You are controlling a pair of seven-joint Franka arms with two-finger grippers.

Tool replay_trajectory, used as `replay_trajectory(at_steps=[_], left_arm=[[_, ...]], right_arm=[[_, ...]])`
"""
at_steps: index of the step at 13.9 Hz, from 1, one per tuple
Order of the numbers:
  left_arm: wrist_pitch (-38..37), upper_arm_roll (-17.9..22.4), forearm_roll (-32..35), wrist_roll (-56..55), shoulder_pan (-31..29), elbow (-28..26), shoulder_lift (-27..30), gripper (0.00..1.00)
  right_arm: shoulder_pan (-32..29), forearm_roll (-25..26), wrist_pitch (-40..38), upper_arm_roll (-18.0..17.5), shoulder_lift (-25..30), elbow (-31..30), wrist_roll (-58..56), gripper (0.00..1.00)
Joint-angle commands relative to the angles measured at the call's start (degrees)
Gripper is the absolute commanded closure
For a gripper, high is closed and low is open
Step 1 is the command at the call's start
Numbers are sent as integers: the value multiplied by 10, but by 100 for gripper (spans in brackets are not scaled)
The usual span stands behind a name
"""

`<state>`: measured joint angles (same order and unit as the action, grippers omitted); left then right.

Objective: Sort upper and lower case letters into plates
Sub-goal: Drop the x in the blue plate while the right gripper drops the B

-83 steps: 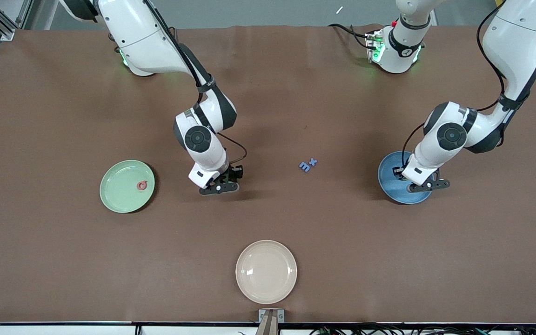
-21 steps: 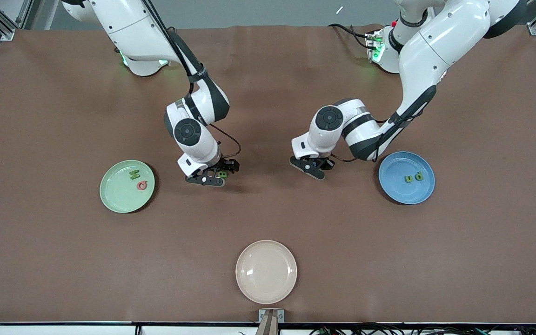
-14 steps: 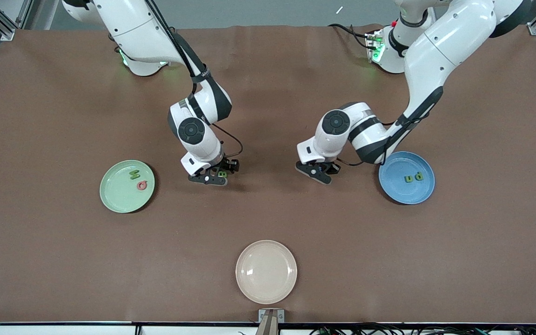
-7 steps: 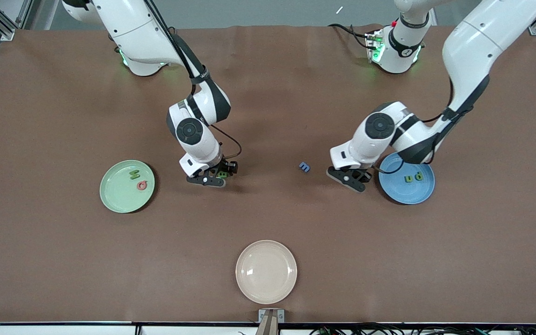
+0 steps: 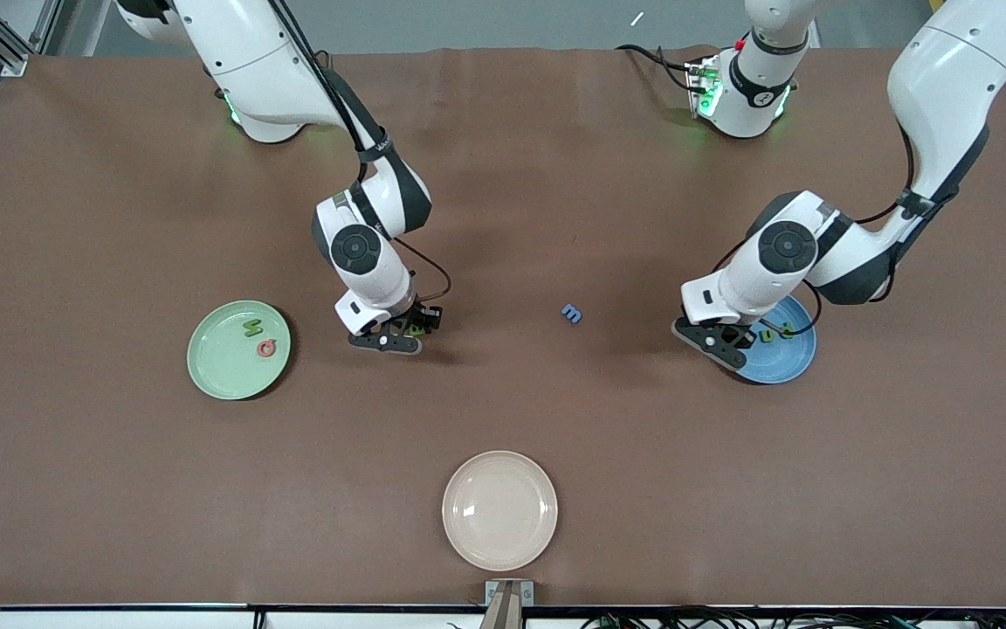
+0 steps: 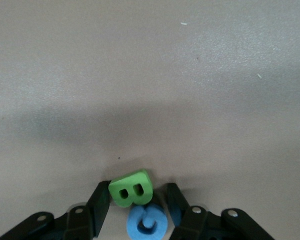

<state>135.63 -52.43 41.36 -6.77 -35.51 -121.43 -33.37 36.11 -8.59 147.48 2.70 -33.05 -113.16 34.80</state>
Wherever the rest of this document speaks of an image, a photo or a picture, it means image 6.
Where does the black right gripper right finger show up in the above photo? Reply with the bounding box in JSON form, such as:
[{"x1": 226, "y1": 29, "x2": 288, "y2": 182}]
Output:
[{"x1": 166, "y1": 182, "x2": 276, "y2": 240}]

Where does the green foam letter B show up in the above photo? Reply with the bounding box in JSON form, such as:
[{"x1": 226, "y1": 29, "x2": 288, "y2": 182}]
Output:
[{"x1": 108, "y1": 169, "x2": 155, "y2": 208}]

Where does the blue foam letter G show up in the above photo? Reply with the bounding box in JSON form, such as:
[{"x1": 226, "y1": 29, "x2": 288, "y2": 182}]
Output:
[{"x1": 126, "y1": 202, "x2": 169, "y2": 240}]

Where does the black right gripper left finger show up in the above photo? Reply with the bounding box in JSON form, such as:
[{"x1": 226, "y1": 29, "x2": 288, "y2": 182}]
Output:
[{"x1": 0, "y1": 180, "x2": 111, "y2": 240}]

